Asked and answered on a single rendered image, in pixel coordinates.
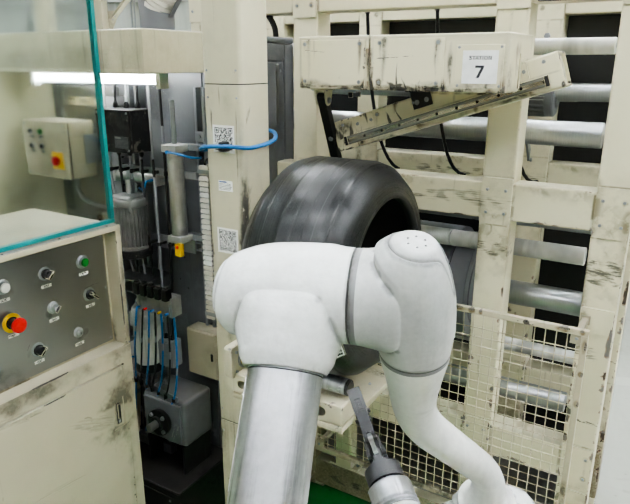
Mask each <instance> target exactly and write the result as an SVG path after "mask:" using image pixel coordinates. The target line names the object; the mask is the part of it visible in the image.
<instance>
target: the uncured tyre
mask: <svg viewBox="0 0 630 504"><path fill-rule="evenodd" d="M405 230H416V231H421V222H420V214H419V209H418V205H417V201H416V199H415V196H414V194H413V192H412V190H411V188H410V187H409V186H408V184H407V183H406V182H405V180H404V179H403V178H402V176H401V175H400V174H399V172H398V171H397V170H395V169H394V168H393V167H391V166H389V165H386V164H384V163H381V162H379V161H372V160H361V159H350V158H338V157H327V156H313V157H309V158H305V159H301V160H298V161H296V162H294V163H292V164H290V165H289V166H288V167H286V168H285V169H284V170H283V171H282V172H281V173H280V174H279V175H278V176H277V177H276V178H275V179H274V180H273V182H272V183H271V184H270V185H269V186H268V187H267V189H266V190H265V191H264V193H263V194H262V196H261V197H260V199H259V200H258V202H257V204H256V206H255V208H254V210H253V212H252V215H251V217H250V220H249V222H248V225H247V228H246V232H245V235H244V239H243V244H242V249H241V251H242V250H244V249H247V248H251V247H254V246H258V245H263V244H268V243H278V242H313V243H330V244H338V245H342V246H346V247H355V248H375V246H376V244H377V242H378V241H380V240H381V239H383V238H385V237H386V236H388V235H390V234H392V233H395V232H400V231H405ZM343 347H344V350H345V352H346V355H345V356H342V357H339V358H337V359H336V361H335V364H334V367H333V368H332V370H331V371H330V372H329V373H330V374H333V375H337V376H349V375H357V374H359V373H362V372H363V371H365V370H367V369H368V368H370V367H371V366H373V365H374V364H376V363H378V362H379V361H380V357H379V351H377V350H374V349H370V348H366V347H362V346H357V345H348V344H343Z"/></svg>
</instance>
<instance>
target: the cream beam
mask: <svg viewBox="0 0 630 504"><path fill-rule="evenodd" d="M532 42H533V36H531V35H525V34H519V33H513V32H479V33H438V34H397V35H356V36H315V37H300V88H308V89H348V90H388V91H429V92H469V93H514V92H517V91H518V89H519V85H520V76H521V66H522V62H523V61H526V60H529V59H531V57H532V54H531V52H532ZM463 50H499V59H498V71H497V82H496V84H462V83H461V76H462V62H463Z"/></svg>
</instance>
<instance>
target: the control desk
mask: <svg viewBox="0 0 630 504"><path fill-rule="evenodd" d="M128 341H130V331H129V321H128V310H127V300H126V289H125V278H124V268H123V257H122V247H121V236H120V226H119V224H114V223H110V224H106V225H102V226H99V227H95V228H91V229H87V230H84V231H80V232H76V233H72V234H69V235H65V236H61V237H57V238H54V239H50V240H46V241H42V242H39V243H35V244H31V245H27V246H24V247H20V248H16V249H12V250H9V251H5V252H1V253H0V504H146V503H145V493H144V482H143V471H142V461H141V450H140V440H139V429H138V419H137V408H136V398H135V387H134V376H133V366H132V355H131V345H130V343H129V342H128Z"/></svg>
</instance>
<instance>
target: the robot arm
mask: <svg viewBox="0 0 630 504"><path fill-rule="evenodd" d="M212 302H213V308H214V311H215V314H216V317H217V320H218V321H219V323H220V324H221V325H222V327H223V328H224V329H225V330H226V331H227V332H229V333H230V334H233V335H236V338H237V343H238V351H239V356H240V359H241V361H242V364H243V366H244V367H246V368H248V371H247V375H246V378H245V384H244V391H243V397H242V403H241V410H240V416H239V422H238V429H237V435H236V441H235V448H234V454H233V461H232V467H231V473H230V480H229V486H228V491H229V492H228V498H227V504H308V496H309V488H310V480H311V471H312V463H313V455H314V446H315V438H316V430H317V421H318V413H319V405H320V396H321V388H322V380H323V378H324V377H326V376H327V375H328V374H329V372H330V371H331V370H332V368H333V367H334V364H335V361H336V359H337V356H338V354H339V352H340V350H341V346H342V344H348V345H357V346H362V347H366V348H370V349H374V350H377V351H379V357H380V361H381V364H382V368H383V371H384V375H385V379H386V383H387V387H388V391H389V396H390V401H391V405H392V408H393V412H394V414H395V417H396V419H397V421H398V423H399V425H400V427H401V428H402V430H403V431H404V432H405V434H406V435H407V436H408V437H409V438H410V439H411V440H412V441H413V442H414V443H415V444H416V445H418V446H419V447H420V448H422V449H423V450H425V451H426V452H428V453H429V454H431V455H432V456H434V457H435V458H437V459H438V460H440V461H441V462H443V463H445V464H446V465H448V466H449V467H451V468H452V469H454V470H455V471H457V472H459V473H460V474H462V475H463V476H465V477H466V478H468V480H466V481H465V482H464V483H463V484H462V485H461V487H460V489H459V490H458V491H457V492H456V493H455V494H454V495H453V496H452V500H450V501H448V502H445V503H442V504H534V502H533V500H532V499H531V498H530V496H528V494H527V493H526V492H524V491H523V490H521V489H519V488H516V487H513V486H508V485H505V481H504V477H503V474H502V471H501V469H500V467H499V466H498V464H497V463H496V462H495V460H494V459H493V458H492V457H491V456H490V455H489V454H488V453H487V452H485V451H484V450H483V449H482V448H481V447H479V446H478V445H477V444H476V443H475V442H473V441H472V440H471V439H470V438H468V437H467V436H466V435H465V434H464V433H462V432H461V431H460V430H459V429H457V428H456V427H455V426H454V425H453V424H451V423H450V422H449V421H448V420H447V419H445V418H444V417H443V416H442V415H441V414H440V412H439V411H438V409H437V397H438V393H439V390H440V387H441V383H442V380H443V377H444V374H445V371H446V369H447V366H448V363H449V360H450V354H451V349H452V344H453V340H454V337H455V332H456V314H457V307H456V291H455V285H454V280H453V275H452V271H451V268H450V265H449V262H448V259H447V256H446V254H445V252H444V250H443V248H442V247H441V245H440V244H439V243H438V242H437V240H436V239H435V238H434V237H432V236H431V235H429V234H427V233H425V232H421V231H416V230H405V231H400V232H395V233H392V234H390V235H388V236H386V237H385V238H383V239H381V240H380V241H378V242H377V244H376V246H375V248H355V247H346V246H342V245H338V244H330V243H313V242H278V243H268V244H263V245H258V246H254V247H251V248H247V249H244V250H242V251H239V252H236V253H234V254H233V255H231V256H230V257H229V258H228V259H226V260H225V261H224V262H223V263H222V265H221V266H220V268H219V270H218V272H217V274H216V277H215V280H214V285H213V292H212ZM347 394H348V396H349V399H350V402H351V405H352V408H353V411H354V413H355V416H356V419H358V420H355V422H356V424H359V425H360V428H361V431H362V433H363V436H364V440H363V442H364V445H365V448H366V454H367V458H368V460H369V462H370V464H371V465H369V466H368V467H367V469H366V471H365V478H366V481H367V484H368V487H369V491H368V494H369V497H370V500H371V501H370V502H371V504H420V501H419V499H418V497H417V495H416V493H415V490H414V488H413V485H412V483H411V480H410V479H409V478H408V477H407V476H405V475H404V472H403V470H402V467H401V464H400V462H399V461H398V460H397V459H394V458H388V455H387V453H386V449H385V448H384V445H382V443H381V441H380V438H379V435H377V434H375V431H374V428H373V424H372V423H371V421H370V419H371V418H370V417H369V412H371V411H370V408H367V406H366V403H365V401H364V398H363V396H362V393H361V390H360V388H359V386H357V387H354V388H352V389H349V390H347Z"/></svg>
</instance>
